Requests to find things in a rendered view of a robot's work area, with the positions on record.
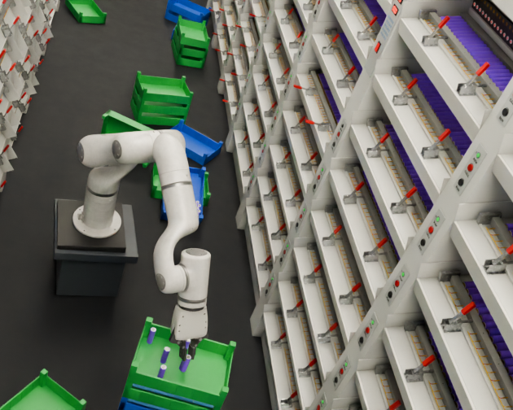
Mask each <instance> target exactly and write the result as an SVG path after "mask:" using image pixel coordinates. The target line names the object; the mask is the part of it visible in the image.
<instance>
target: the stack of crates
mask: <svg viewBox="0 0 513 410"><path fill-rule="evenodd" d="M185 80H186V77H185V76H182V79H174V78H167V77H158V76H144V75H141V72H140V71H138V72H137V76H136V80H135V84H134V91H133V95H132V98H131V103H130V106H131V109H132V112H133V114H134V118H135V120H136V122H138V123H140V124H157V125H168V126H176V125H177V124H179V122H180V120H181V119H183V120H184V123H183V124H185V123H186V118H187V115H188V111H189V109H190V105H191V100H192V97H193V92H191V91H190V90H189V89H188V87H187V85H186V82H185Z"/></svg>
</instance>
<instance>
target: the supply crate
mask: <svg viewBox="0 0 513 410"><path fill-rule="evenodd" d="M152 321H153V318H151V317H147V319H146V323H145V325H144V328H143V331H142V335H141V338H140V340H139V343H138V347H137V350H136V352H135V355H134V360H133V362H132V364H131V367H130V371H129V375H128V378H127V382H131V383H134V384H138V385H140V386H145V387H149V388H152V389H155V390H160V391H163V392H166V393H170V394H173V395H178V396H181V397H184V398H188V399H193V400H195V401H199V402H202V403H207V404H210V405H213V406H217V407H219V408H221V406H222V405H223V403H224V401H225V398H226V396H227V394H228V390H229V387H228V382H229V377H230V368H231V363H232V358H233V353H234V349H235V346H236V342H233V341H230V344H229V345H226V344H224V343H220V342H215V341H213V340H209V339H206V338H205V339H202V341H201V342H200V343H199V344H198V347H197V348H196V351H195V358H194V359H193V360H192V359H191V361H190V363H189V364H188V367H187V369H186V372H182V371H181V370H180V369H179V366H180V364H181V362H182V358H180V356H179V349H180V346H179V345H177V344H176V343H171V342H170V341H169V337H170V335H171V333H170V330H171V329H170V328H167V327H164V326H161V325H157V324H153V323H152ZM152 327H154V328H156V333H155V336H154V338H153V342H152V344H148V343H147V338H148V335H149V333H150V330H151V328H152ZM165 347H169V348H170V351H169V355H168V358H167V360H166V363H165V364H164V365H166V367H167V368H166V370H165V373H164V377H163V378H159V377H157V375H158V373H159V371H160V366H161V365H162V363H161V362H160V359H161V356H162V354H163V351H164V348H165Z"/></svg>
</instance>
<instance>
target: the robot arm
mask: <svg viewBox="0 0 513 410"><path fill-rule="evenodd" d="M185 149H186V142H185V138H184V137H183V135H182V133H181V132H179V131H178V130H176V129H163V130H150V131H137V132H126V133H108V134H94V135H89V136H86V137H84V138H82V139H81V140H80V141H79V143H78V146H77V156H78V159H79V160H80V162H81V163H82V164H83V165H85V166H86V167H89V168H93V169H92V170H91V171H90V173H89V176H88V179H87V185H86V190H85V202H84V206H81V207H79V208H78V209H77V210H76V211H75V212H74V214H73V218H72V222H73V224H74V226H75V228H76V229H77V230H78V231H79V232H80V233H83V234H84V235H86V236H89V237H92V238H106V237H110V236H112V235H113V234H115V233H116V232H117V231H118V230H119V229H120V227H121V218H120V216H119V214H118V213H117V212H116V211H115V206H116V199H117V194H118V190H119V184H120V181H121V179H122V178H123V177H125V176H126V175H127V174H128V173H129V172H131V171H132V170H133V169H134V168H135V166H136V165H137V164H144V163H154V162H156V166H157V169H158V173H159V178H160V186H161V190H162V194H163V199H164V205H165V210H166V214H167V218H168V225H167V228H166V230H165V231H164V232H163V233H162V235H161V236H160V238H159V240H158V241H157V243H156V246H155V249H154V253H153V264H154V270H155V275H156V282H157V285H158V287H159V289H160V291H161V292H162V293H164V294H174V293H178V304H176V306H175V308H174V311H173V318H172V323H171V330H170V333H171V335H170V337H169V341H170V342H171V343H176V344H177V345H179V346H180V349H179V356H180V358H182V360H183V361H186V353H187V349H186V340H187V339H190V340H191V343H189V347H188V355H190V356H191V359H192V360H193V359H194V358H195V351H196V348H197V347H198V344H199V343H200V342H201V341H202V339H205V338H207V337H208V332H207V329H208V313H207V307H206V303H207V293H208V277H209V269H210V259H211V255H210V253H209V252H208V251H206V250H202V249H198V248H190V249H185V250H184V251H182V253H181V261H180V263H179V264H178V265H174V262H173V250H174V247H175V246H176V244H177V242H178V241H179V240H180V239H181V238H183V237H185V236H186V235H188V234H191V233H194V232H195V231H196V230H197V229H198V227H199V217H198V212H197V208H196V204H195V196H194V190H193V186H192V182H191V175H190V169H189V166H188V162H187V157H186V152H185Z"/></svg>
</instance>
